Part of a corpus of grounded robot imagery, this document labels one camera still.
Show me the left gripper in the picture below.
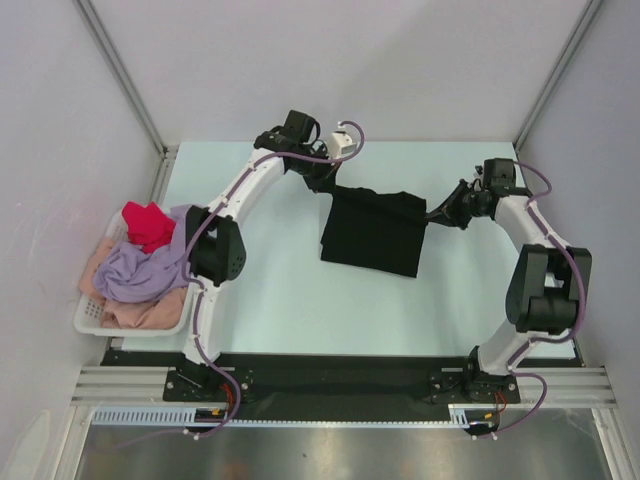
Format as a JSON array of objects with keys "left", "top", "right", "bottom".
[{"left": 289, "top": 144, "right": 340, "bottom": 194}]

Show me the black t shirt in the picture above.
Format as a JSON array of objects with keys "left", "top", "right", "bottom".
[{"left": 309, "top": 177, "right": 428, "bottom": 278}]

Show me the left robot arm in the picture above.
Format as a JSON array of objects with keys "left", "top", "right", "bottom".
[{"left": 163, "top": 110, "right": 360, "bottom": 407}]

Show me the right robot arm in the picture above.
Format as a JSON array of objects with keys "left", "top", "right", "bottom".
[{"left": 426, "top": 158, "right": 592, "bottom": 403}]

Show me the red t shirt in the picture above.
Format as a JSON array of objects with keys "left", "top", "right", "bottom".
[{"left": 121, "top": 202, "right": 176, "bottom": 254}]

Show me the pink t shirt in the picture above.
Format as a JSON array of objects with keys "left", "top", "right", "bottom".
[{"left": 78, "top": 236, "right": 187, "bottom": 329}]

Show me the lilac t shirt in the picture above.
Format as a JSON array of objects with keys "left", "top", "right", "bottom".
[{"left": 91, "top": 205, "right": 191, "bottom": 303}]

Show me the white laundry basket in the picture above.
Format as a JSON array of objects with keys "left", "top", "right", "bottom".
[{"left": 73, "top": 208, "right": 194, "bottom": 337}]

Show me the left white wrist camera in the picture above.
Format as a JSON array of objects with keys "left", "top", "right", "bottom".
[{"left": 325, "top": 123, "right": 357, "bottom": 160}]

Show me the right aluminium corner post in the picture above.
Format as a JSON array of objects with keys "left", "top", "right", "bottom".
[{"left": 512, "top": 0, "right": 606, "bottom": 155}]

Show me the aluminium corner post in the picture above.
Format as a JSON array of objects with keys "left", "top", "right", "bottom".
[
  {"left": 512, "top": 0, "right": 606, "bottom": 155},
  {"left": 73, "top": 0, "right": 168, "bottom": 157}
]

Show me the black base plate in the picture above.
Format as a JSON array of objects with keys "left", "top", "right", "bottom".
[{"left": 102, "top": 349, "right": 584, "bottom": 422}]

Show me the left aluminium corner post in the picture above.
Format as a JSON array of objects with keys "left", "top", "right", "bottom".
[{"left": 73, "top": 0, "right": 168, "bottom": 157}]

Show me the white slotted cable duct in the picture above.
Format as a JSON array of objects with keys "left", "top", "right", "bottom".
[{"left": 92, "top": 406, "right": 496, "bottom": 429}]

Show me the aluminium front rail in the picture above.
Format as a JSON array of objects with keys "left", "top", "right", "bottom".
[{"left": 71, "top": 366, "right": 617, "bottom": 409}]

